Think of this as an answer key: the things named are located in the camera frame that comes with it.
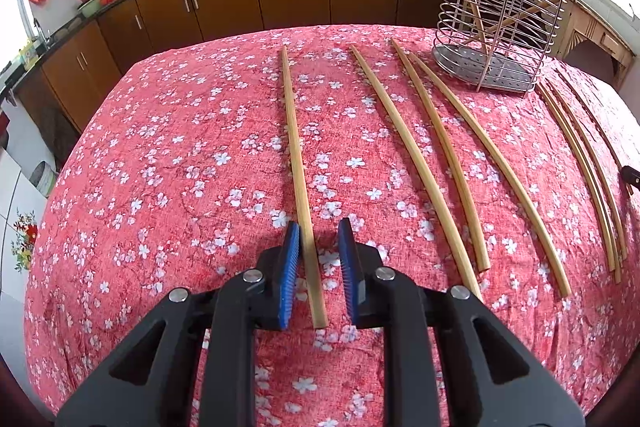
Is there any worn cream side table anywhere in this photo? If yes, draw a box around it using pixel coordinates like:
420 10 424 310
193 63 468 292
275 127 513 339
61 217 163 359
560 0 633 88

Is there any green basin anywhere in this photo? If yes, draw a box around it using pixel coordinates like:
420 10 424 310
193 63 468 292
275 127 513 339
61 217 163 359
77 0 121 18

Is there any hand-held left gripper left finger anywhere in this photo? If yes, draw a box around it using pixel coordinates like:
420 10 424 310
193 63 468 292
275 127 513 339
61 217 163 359
54 221 302 427

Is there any window with metal frame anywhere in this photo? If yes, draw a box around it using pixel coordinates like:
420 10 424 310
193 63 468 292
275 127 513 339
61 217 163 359
0 0 37 58

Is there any metal wire chopstick holder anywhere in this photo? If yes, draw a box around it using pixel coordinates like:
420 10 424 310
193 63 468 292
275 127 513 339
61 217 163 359
431 0 566 94

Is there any white plastic bucket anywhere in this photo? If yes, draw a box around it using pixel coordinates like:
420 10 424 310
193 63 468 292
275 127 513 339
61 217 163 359
30 162 57 198

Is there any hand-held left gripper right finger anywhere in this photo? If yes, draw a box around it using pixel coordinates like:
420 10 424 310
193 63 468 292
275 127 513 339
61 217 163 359
337 217 586 427

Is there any metal faucet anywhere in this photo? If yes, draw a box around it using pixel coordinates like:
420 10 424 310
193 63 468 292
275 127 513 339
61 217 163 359
32 19 51 54

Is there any red floral tablecloth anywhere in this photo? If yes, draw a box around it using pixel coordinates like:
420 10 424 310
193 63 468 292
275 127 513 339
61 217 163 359
22 24 640 427

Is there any white cabinet with floral print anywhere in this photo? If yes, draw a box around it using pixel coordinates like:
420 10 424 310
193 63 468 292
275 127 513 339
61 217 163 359
0 107 56 288

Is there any yellow dish soap bottle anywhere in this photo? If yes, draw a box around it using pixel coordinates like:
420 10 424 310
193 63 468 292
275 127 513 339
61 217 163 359
17 39 38 68

